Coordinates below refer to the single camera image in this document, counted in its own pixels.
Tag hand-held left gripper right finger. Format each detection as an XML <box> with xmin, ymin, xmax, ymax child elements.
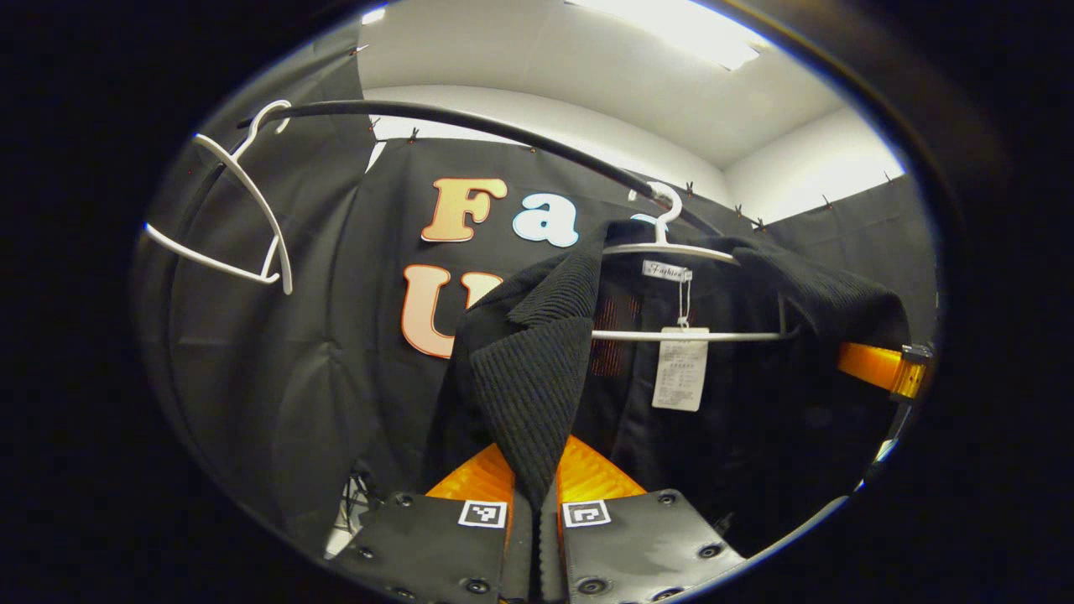
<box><xmin>537</xmin><ymin>435</ymin><xmax>748</xmax><ymax>604</ymax></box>

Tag black cables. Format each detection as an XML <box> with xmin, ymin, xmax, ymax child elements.
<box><xmin>336</xmin><ymin>471</ymin><xmax>378</xmax><ymax>538</ymax></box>

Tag white clothes hanger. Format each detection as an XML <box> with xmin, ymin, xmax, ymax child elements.
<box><xmin>592</xmin><ymin>182</ymin><xmax>794</xmax><ymax>343</ymax></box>
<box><xmin>143</xmin><ymin>99</ymin><xmax>295</xmax><ymax>296</ymax></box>

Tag black clothes rack rail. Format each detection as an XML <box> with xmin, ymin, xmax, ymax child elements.
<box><xmin>237</xmin><ymin>99</ymin><xmax>722</xmax><ymax>237</ymax></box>

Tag long ceiling light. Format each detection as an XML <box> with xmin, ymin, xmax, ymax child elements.
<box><xmin>564</xmin><ymin>0</ymin><xmax>760</xmax><ymax>71</ymax></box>

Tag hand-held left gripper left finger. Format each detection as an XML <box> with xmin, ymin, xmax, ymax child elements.
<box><xmin>331</xmin><ymin>442</ymin><xmax>535</xmax><ymax>604</ymax></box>

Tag black ribbed jacket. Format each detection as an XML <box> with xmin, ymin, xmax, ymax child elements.
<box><xmin>424</xmin><ymin>220</ymin><xmax>915</xmax><ymax>559</ymax></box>

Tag black backdrop cloth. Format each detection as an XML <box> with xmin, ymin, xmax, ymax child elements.
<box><xmin>134</xmin><ymin>21</ymin><xmax>939</xmax><ymax>559</ymax></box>

